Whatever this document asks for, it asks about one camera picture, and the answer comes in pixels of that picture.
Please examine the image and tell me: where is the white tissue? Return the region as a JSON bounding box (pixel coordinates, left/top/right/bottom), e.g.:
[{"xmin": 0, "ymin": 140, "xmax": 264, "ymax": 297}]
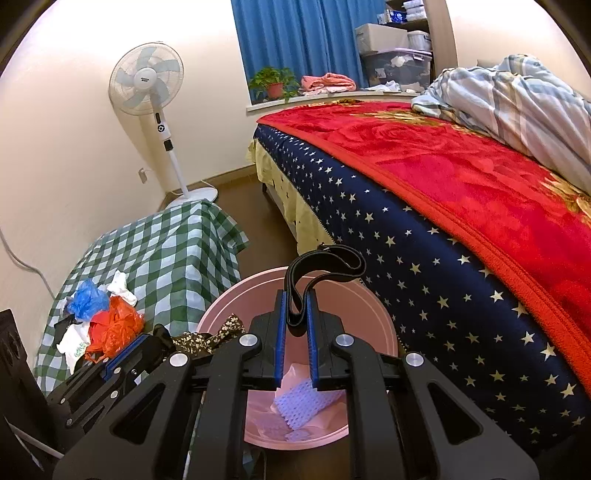
[{"xmin": 106, "ymin": 270, "xmax": 138, "ymax": 306}]

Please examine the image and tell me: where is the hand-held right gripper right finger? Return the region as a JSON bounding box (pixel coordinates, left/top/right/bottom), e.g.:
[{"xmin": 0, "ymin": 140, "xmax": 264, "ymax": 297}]
[{"xmin": 305, "ymin": 291, "xmax": 541, "ymax": 480}]

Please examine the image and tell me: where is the dark floral cloth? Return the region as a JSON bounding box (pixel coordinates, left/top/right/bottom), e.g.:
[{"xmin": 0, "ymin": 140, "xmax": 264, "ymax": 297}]
[{"xmin": 172, "ymin": 313, "xmax": 245, "ymax": 358}]

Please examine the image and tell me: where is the blue curtain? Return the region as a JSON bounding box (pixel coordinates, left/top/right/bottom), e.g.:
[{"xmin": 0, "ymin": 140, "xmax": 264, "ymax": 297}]
[{"xmin": 230, "ymin": 0, "xmax": 393, "ymax": 104}]

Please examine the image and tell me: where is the potted green plant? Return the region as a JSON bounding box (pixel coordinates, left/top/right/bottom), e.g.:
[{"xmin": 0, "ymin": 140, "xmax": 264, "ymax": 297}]
[{"xmin": 248, "ymin": 67, "xmax": 301, "ymax": 103}]

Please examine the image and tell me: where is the yellow bed skirt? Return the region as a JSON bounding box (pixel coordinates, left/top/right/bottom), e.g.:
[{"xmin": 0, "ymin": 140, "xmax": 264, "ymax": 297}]
[{"xmin": 246, "ymin": 138, "xmax": 335, "ymax": 252}]

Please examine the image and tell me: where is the brown shelf unit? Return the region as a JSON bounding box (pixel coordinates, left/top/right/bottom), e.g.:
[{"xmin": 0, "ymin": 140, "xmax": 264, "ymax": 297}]
[{"xmin": 385, "ymin": 0, "xmax": 459, "ymax": 70}]

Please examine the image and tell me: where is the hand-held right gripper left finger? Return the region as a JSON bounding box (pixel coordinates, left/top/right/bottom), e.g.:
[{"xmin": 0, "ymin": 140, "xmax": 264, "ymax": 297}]
[{"xmin": 53, "ymin": 291, "xmax": 289, "ymax": 480}]

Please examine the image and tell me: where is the blue striped quilt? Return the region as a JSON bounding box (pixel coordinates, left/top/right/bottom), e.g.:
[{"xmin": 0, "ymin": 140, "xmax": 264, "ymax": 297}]
[{"xmin": 411, "ymin": 54, "xmax": 591, "ymax": 195}]

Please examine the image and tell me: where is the pink plastic bucket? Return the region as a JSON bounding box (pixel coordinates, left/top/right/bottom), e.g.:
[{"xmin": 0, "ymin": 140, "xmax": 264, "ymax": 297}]
[{"xmin": 196, "ymin": 267, "xmax": 400, "ymax": 450}]

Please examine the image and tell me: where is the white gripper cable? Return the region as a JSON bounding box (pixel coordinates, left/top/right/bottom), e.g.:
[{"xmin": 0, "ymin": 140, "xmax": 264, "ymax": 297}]
[{"xmin": 7, "ymin": 422, "xmax": 63, "ymax": 460}]

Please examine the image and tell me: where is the red floral blanket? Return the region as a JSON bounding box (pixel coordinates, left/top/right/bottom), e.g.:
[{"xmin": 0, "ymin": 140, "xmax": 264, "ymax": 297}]
[{"xmin": 256, "ymin": 99, "xmax": 591, "ymax": 356}]

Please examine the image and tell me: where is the white cloth on windowsill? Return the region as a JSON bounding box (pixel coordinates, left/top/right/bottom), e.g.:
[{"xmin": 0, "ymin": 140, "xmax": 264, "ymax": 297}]
[{"xmin": 367, "ymin": 80, "xmax": 414, "ymax": 94}]

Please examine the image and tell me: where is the green checkered tablecloth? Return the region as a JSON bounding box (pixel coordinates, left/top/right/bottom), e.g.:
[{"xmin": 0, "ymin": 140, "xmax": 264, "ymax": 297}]
[{"xmin": 34, "ymin": 200, "xmax": 250, "ymax": 398}]

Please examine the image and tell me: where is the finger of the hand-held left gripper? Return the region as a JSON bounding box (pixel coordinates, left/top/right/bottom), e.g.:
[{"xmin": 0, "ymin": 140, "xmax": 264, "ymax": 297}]
[
  {"xmin": 46, "ymin": 335, "xmax": 151, "ymax": 411},
  {"xmin": 60, "ymin": 325, "xmax": 175, "ymax": 439}
]

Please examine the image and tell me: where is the white foam net sleeve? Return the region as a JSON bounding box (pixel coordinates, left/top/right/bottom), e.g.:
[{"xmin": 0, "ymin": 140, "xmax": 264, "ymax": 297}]
[{"xmin": 270, "ymin": 376, "xmax": 345, "ymax": 444}]

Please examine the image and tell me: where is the black elastic strap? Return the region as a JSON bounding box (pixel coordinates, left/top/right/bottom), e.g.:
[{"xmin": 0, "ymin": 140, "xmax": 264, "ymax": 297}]
[{"xmin": 284, "ymin": 247, "xmax": 368, "ymax": 330}]

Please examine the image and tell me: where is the grey cardboard box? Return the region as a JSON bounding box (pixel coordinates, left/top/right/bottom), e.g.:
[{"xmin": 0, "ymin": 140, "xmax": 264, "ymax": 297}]
[{"xmin": 355, "ymin": 23, "xmax": 409, "ymax": 55}]

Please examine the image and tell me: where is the white plastic bag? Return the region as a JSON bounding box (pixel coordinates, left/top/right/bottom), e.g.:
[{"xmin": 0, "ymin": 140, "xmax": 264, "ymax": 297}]
[{"xmin": 56, "ymin": 320, "xmax": 93, "ymax": 374}]

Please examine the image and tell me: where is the bed with star sheet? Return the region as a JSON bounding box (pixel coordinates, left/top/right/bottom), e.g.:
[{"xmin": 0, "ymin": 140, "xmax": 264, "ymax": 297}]
[{"xmin": 254, "ymin": 124, "xmax": 591, "ymax": 446}]

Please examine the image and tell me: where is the white pedestal fan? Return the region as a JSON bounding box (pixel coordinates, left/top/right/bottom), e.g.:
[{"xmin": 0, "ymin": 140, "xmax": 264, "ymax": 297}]
[{"xmin": 108, "ymin": 41, "xmax": 219, "ymax": 206}]

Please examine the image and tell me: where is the blue plastic bag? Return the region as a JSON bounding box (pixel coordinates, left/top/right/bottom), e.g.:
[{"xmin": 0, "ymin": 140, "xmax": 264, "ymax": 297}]
[{"xmin": 66, "ymin": 279, "xmax": 110, "ymax": 321}]

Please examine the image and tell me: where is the clear storage box purple lid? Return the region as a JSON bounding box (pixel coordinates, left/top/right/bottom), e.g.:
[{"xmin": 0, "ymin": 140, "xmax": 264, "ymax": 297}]
[{"xmin": 359, "ymin": 46, "xmax": 433, "ymax": 90}]

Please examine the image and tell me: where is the orange plastic bag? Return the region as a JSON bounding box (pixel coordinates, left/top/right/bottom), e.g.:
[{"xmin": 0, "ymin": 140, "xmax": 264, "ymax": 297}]
[{"xmin": 84, "ymin": 295, "xmax": 145, "ymax": 363}]

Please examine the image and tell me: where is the pink folded cloth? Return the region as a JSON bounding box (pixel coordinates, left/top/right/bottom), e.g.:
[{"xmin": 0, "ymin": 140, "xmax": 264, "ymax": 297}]
[{"xmin": 301, "ymin": 72, "xmax": 357, "ymax": 96}]

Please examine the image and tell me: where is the white wall cable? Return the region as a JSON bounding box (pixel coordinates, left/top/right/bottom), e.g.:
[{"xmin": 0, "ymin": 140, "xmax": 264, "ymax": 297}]
[{"xmin": 0, "ymin": 222, "xmax": 61, "ymax": 301}]

